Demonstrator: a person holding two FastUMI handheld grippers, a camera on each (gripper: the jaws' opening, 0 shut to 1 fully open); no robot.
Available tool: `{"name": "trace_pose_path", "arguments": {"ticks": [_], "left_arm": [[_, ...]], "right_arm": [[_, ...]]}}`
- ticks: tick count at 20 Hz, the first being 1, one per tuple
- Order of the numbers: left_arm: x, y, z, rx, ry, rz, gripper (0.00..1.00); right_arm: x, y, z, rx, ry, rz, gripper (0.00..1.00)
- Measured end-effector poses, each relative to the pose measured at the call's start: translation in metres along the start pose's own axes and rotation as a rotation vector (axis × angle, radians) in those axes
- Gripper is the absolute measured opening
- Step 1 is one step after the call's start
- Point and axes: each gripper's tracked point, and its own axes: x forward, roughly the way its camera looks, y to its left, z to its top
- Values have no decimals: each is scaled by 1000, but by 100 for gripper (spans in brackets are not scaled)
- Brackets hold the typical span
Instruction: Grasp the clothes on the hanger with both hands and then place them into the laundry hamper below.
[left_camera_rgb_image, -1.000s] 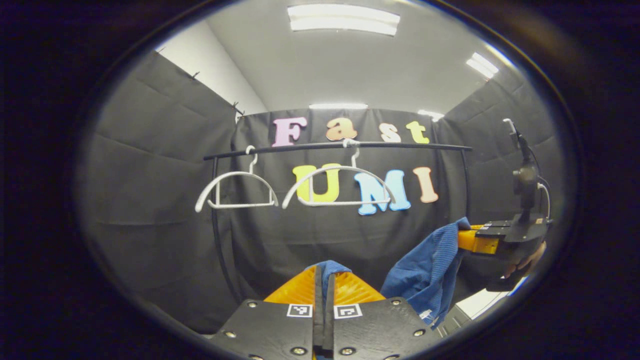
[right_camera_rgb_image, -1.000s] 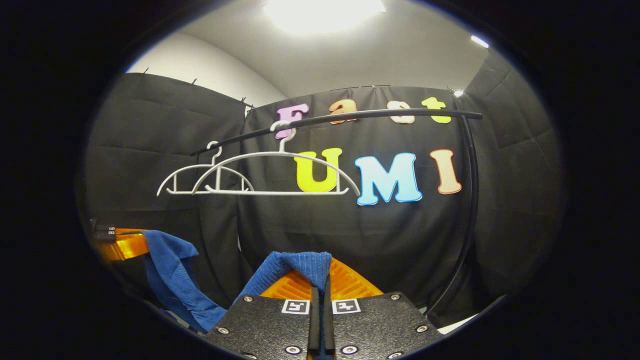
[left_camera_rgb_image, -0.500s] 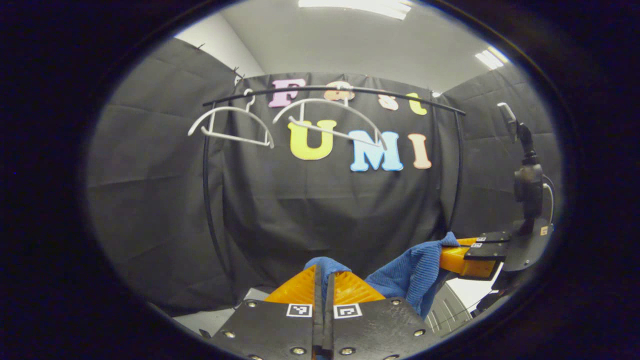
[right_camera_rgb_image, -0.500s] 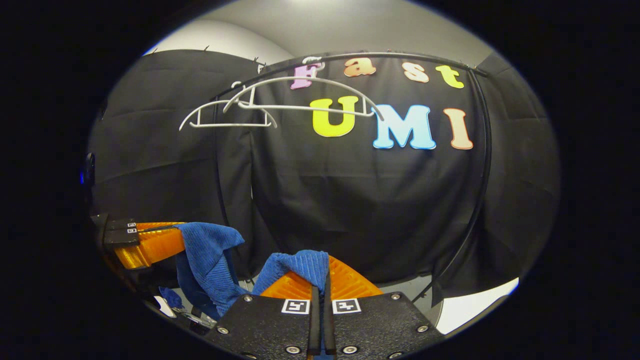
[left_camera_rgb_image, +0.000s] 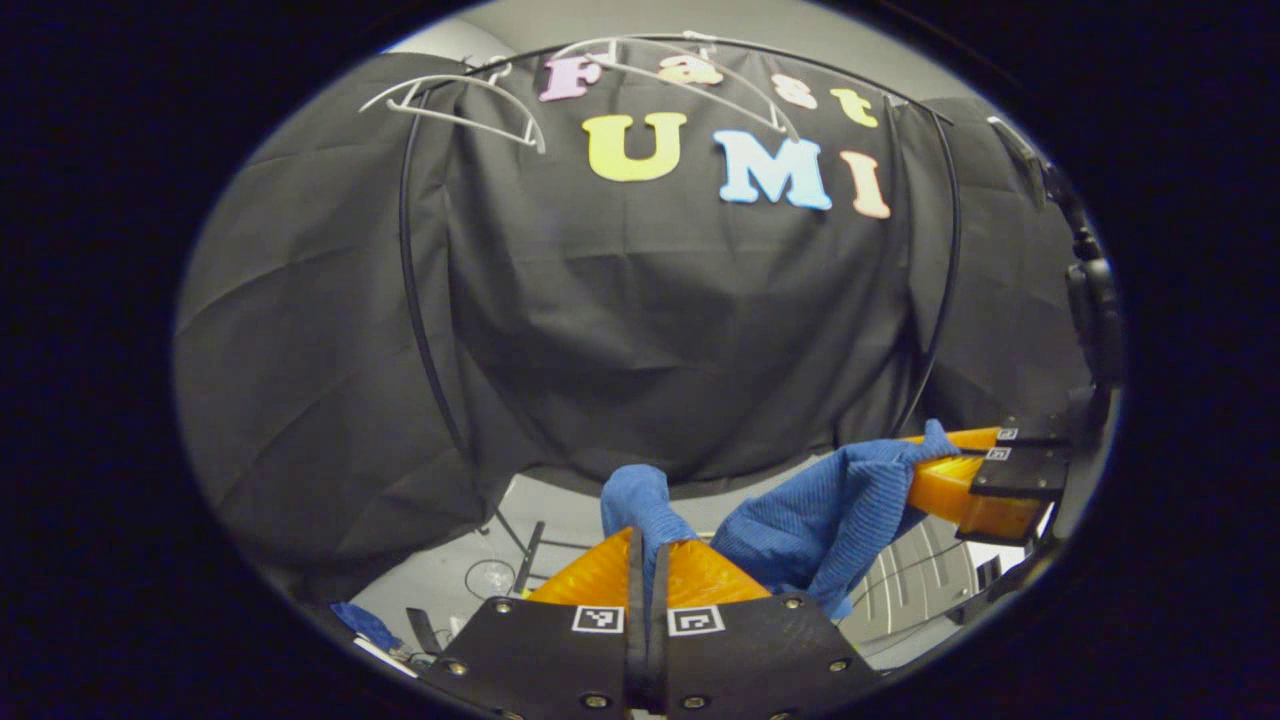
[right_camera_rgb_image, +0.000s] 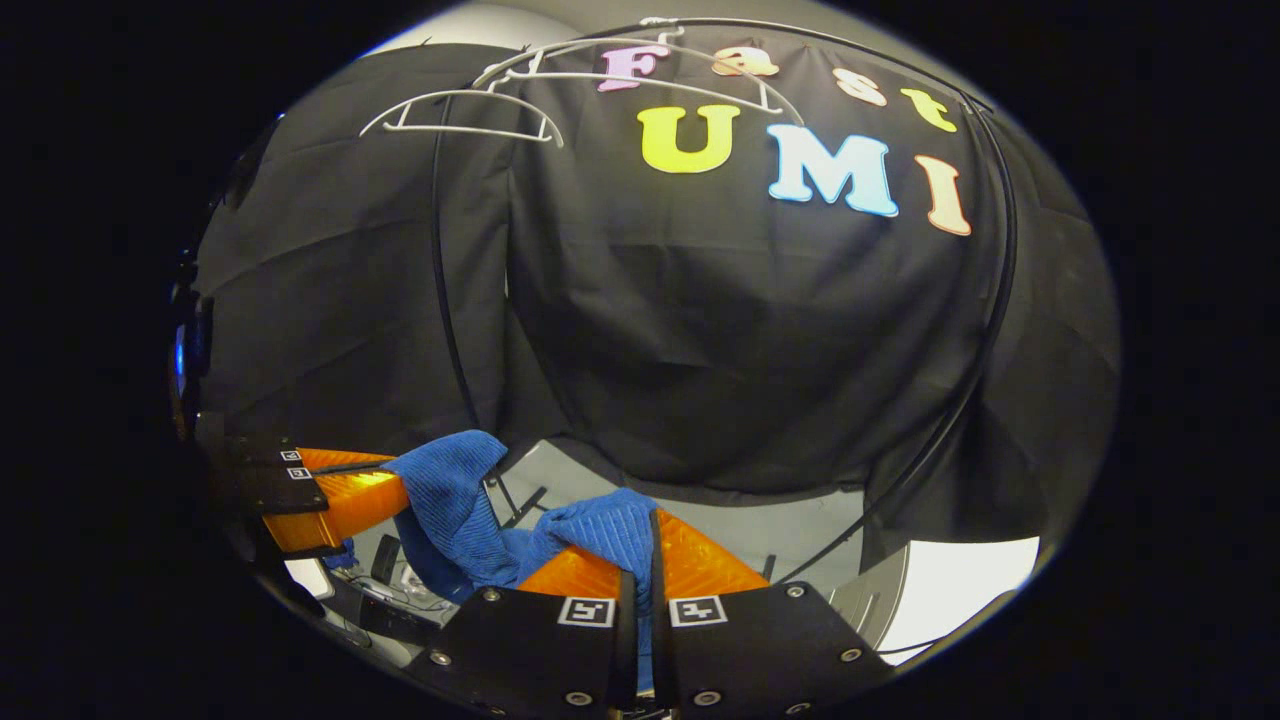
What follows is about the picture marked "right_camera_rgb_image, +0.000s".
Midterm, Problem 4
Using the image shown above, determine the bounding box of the blue corduroy jacket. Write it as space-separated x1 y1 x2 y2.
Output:
322 430 661 693

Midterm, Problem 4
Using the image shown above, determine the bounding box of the black metal clothes rack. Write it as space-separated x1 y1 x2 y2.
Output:
430 15 1019 586

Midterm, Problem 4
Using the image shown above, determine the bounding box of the grey slatted object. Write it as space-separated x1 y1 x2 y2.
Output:
828 545 913 651

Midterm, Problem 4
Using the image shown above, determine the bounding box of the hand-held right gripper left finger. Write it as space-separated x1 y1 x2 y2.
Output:
405 545 641 717

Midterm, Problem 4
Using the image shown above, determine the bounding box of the black backdrop cloth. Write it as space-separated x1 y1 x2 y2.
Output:
190 20 1121 576

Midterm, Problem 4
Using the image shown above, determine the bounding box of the white plastic clothes hanger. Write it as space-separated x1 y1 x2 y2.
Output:
360 45 566 149
470 17 806 126

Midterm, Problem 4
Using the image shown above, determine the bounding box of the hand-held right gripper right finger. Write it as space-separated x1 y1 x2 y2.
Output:
648 508 894 719

